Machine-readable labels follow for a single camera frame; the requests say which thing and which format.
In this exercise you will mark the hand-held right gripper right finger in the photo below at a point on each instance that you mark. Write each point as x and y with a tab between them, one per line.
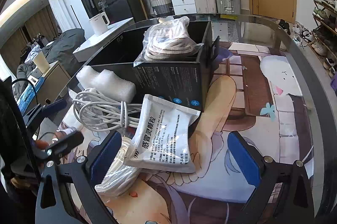
243	158

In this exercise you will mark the wooden cabinet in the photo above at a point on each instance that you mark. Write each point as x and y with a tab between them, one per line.
52	82

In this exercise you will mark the white electric kettle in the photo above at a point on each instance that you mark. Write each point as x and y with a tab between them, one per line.
98	23

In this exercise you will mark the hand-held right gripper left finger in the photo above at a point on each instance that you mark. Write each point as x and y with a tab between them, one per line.
105	154

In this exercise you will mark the purple box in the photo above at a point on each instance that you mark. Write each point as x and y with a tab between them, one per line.
333	87

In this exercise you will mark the patterned floor rug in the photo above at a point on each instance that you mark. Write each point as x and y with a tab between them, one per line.
231	21

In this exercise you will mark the shoes on floor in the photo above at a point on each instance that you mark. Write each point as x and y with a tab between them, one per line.
297	32

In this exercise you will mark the black cardboard box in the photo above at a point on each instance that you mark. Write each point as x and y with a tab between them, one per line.
168	82

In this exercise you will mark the white foam block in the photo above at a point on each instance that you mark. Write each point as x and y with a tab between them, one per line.
105	82

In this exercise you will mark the cream plastic container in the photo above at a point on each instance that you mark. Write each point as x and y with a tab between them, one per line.
40	62

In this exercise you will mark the person's left hand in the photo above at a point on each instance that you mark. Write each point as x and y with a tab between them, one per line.
42	145

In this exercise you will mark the shoe rack with shoes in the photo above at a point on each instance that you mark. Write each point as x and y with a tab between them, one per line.
325	24

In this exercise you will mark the woven basket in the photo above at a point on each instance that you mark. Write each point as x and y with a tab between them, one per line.
161	4

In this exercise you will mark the dark grey duvet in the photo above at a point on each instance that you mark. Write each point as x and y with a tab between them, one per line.
63	44

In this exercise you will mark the white medicine packet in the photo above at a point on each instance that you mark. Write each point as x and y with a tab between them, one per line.
163	134

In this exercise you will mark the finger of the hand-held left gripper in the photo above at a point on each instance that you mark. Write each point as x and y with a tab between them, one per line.
56	104
68	141

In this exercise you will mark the white side table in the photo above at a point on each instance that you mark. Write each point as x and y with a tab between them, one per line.
105	40

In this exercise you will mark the brown curtains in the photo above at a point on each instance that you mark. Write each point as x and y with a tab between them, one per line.
34	26

